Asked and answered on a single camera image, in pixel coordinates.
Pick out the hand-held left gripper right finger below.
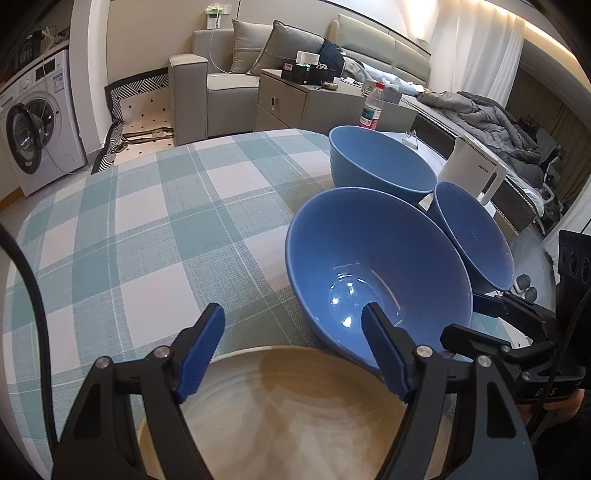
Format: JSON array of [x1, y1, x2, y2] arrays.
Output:
[[361, 301, 539, 480]]

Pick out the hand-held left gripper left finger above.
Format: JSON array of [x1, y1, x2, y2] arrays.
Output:
[[51, 302, 227, 480]]

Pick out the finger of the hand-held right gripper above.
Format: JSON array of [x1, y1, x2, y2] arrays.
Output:
[[440, 324, 559, 370], [471, 291, 557, 335]]

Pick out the small blue bowl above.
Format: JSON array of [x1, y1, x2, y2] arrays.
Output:
[[428, 181, 515, 292]]

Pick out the large blue bowl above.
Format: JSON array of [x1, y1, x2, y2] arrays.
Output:
[[329, 124, 437, 208], [285, 186, 475, 374]]

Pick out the cream plate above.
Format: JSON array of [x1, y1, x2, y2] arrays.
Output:
[[137, 345, 455, 480]]

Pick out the person's right hand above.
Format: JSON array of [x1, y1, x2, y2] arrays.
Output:
[[516, 388, 591, 428]]

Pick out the checked tablecloth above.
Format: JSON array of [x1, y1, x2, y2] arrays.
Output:
[[0, 128, 532, 480]]

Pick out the white electric kettle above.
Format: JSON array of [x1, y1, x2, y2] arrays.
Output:
[[438, 135, 508, 206]]

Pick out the grey padded jacket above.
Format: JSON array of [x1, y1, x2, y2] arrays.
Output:
[[418, 90, 555, 185]]

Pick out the clear water bottle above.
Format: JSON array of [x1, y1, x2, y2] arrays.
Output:
[[358, 82, 386, 131]]

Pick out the white washing machine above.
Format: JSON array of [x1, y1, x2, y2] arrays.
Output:
[[0, 48, 88, 198]]

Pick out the grey drawer cabinet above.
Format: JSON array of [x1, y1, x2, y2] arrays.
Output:
[[254, 69, 365, 139]]

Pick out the black and white patterned mat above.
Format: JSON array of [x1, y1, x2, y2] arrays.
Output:
[[91, 67, 178, 176]]

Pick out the grey sofa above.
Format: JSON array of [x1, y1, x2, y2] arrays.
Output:
[[167, 28, 278, 146]]

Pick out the white curtain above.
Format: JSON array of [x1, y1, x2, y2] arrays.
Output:
[[425, 0, 525, 95]]

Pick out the black box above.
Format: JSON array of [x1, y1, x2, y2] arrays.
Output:
[[281, 62, 338, 85]]

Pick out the beige upholstered bed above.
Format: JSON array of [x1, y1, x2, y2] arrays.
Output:
[[330, 13, 559, 185]]

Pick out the dark blue garment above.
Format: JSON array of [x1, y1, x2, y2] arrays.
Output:
[[321, 39, 347, 77]]

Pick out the light grey cushion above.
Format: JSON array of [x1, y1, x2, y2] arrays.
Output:
[[230, 18, 273, 75]]

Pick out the dark grey cushion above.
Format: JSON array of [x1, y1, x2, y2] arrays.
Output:
[[247, 19, 326, 77]]

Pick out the black pressure cooker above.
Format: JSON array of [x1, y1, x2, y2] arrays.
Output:
[[17, 28, 47, 63]]

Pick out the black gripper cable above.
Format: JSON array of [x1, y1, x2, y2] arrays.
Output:
[[0, 224, 61, 462]]

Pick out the wall outlet with charger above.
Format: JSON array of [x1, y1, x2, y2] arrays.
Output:
[[205, 4, 232, 29]]

